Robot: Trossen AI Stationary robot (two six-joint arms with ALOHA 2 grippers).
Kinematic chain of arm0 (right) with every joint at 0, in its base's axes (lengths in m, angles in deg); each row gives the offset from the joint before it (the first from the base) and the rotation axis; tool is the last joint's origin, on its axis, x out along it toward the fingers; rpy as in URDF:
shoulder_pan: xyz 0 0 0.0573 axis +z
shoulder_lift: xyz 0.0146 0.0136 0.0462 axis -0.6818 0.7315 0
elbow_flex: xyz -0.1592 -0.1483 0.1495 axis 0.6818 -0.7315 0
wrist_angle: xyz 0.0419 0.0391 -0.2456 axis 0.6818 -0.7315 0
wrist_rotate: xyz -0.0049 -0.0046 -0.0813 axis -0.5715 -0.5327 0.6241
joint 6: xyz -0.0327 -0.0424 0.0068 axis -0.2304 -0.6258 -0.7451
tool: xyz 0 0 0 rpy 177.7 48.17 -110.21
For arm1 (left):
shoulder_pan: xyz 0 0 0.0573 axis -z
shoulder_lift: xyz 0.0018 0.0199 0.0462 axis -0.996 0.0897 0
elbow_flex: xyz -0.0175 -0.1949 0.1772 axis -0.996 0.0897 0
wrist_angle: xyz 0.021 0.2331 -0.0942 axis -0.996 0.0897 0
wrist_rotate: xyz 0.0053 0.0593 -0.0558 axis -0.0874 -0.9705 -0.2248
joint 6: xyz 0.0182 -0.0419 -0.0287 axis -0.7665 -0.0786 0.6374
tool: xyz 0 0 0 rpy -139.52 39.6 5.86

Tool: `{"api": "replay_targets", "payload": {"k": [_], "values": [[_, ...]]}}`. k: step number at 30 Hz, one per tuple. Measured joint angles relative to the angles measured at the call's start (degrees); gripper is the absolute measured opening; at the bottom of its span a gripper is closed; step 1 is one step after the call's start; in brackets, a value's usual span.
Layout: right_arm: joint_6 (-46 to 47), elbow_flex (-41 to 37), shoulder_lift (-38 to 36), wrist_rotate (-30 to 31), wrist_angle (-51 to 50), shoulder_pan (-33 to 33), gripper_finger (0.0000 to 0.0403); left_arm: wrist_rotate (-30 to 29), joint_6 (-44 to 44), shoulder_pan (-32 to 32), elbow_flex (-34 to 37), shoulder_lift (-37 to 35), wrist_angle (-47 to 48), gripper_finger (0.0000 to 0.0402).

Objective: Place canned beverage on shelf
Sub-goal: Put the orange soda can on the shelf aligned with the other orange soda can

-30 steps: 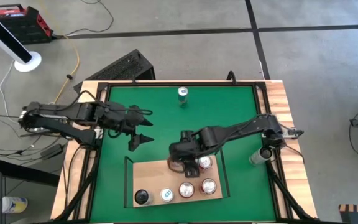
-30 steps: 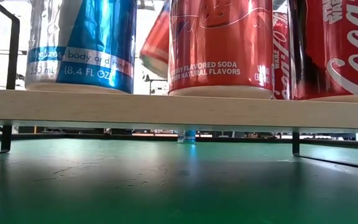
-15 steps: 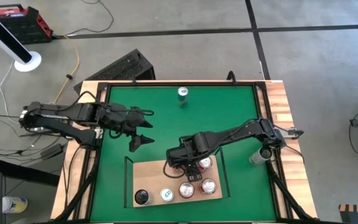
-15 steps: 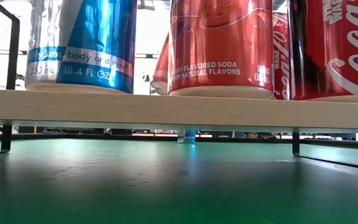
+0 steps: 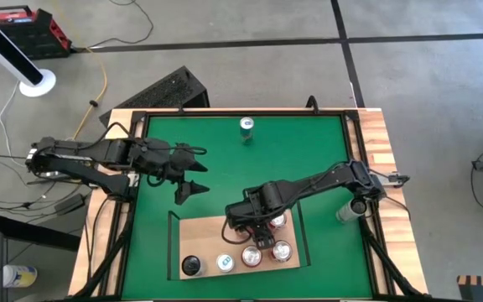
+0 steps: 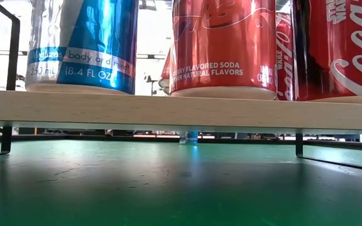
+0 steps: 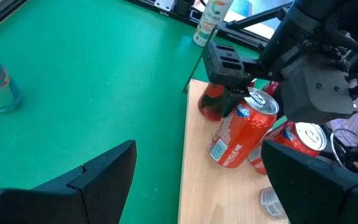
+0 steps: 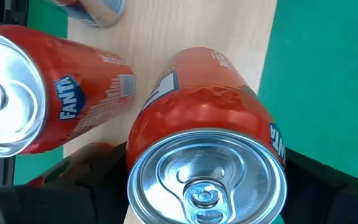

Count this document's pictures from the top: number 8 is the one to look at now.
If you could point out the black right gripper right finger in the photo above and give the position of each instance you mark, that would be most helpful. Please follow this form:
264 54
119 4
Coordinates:
331 202

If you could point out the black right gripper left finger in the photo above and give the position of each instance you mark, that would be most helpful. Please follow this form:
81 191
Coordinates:
42 205

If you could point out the red Coca-Cola can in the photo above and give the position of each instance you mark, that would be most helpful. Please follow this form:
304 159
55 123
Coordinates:
57 168

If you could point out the red Fanta can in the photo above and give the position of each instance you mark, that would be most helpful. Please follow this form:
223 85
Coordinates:
204 109
82 93

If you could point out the blue silver Red Bull can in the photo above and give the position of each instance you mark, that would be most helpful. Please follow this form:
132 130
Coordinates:
98 14

